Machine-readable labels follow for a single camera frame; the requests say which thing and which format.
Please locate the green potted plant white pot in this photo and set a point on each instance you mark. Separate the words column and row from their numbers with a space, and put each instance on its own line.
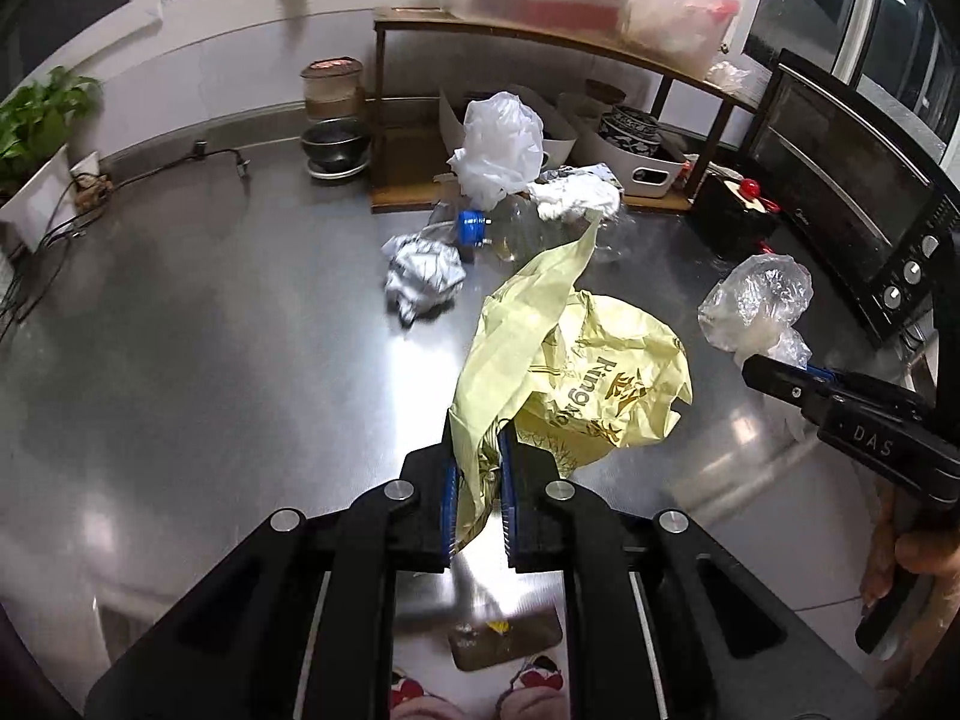
column 37, row 120

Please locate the white tissue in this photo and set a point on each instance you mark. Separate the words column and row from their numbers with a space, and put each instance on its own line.
column 577, row 195

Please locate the black toaster oven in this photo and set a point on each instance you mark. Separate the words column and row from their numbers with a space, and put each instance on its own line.
column 825, row 165

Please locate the black square canister red knob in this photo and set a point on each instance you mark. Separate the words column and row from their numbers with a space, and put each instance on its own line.
column 727, row 219

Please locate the clear plastic bag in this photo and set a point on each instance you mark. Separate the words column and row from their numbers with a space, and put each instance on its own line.
column 757, row 300

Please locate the black bowl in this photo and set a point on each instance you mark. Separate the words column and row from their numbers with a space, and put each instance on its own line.
column 334, row 139

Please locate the glass jar with lid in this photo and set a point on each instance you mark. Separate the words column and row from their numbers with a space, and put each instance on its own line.
column 330, row 90

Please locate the small brown ornament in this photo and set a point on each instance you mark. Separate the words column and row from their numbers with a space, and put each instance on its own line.
column 94, row 191

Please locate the yellow plastic bag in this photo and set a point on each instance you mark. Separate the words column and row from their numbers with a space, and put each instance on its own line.
column 600, row 360

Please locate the white red patterned slipper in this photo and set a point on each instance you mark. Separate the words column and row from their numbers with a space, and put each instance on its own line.
column 536, row 682
column 409, row 694

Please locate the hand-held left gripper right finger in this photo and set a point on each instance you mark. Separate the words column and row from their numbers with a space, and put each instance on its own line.
column 507, row 499

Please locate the wooden shelf rack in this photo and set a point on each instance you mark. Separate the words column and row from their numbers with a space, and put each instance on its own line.
column 409, row 165

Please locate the silver foil wrapper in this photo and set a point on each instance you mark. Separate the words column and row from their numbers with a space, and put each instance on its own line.
column 424, row 270

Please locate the white saucer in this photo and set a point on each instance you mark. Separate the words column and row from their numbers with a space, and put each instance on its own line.
column 337, row 172

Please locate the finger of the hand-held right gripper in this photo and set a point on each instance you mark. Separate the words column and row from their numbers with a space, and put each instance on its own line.
column 784, row 388
column 877, row 390

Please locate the clear plastic bottle blue cap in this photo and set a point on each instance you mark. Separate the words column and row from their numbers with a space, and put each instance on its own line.
column 525, row 229

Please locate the white plastic basket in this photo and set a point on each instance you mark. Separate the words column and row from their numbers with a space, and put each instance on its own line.
column 645, row 174
column 561, row 136

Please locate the white plastic bag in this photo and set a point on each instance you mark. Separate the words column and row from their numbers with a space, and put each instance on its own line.
column 499, row 142

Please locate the blue patterned ceramic bowl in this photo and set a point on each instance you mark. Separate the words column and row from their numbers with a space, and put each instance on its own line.
column 630, row 131

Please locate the dark trash bin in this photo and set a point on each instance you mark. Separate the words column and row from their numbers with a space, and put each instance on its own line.
column 480, row 652

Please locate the person's right hand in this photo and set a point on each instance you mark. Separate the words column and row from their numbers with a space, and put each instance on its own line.
column 930, row 553

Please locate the small crumpled white bag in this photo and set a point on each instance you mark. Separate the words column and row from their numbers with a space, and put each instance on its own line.
column 726, row 75

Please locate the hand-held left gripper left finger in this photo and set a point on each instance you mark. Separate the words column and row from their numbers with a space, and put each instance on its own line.
column 450, row 499

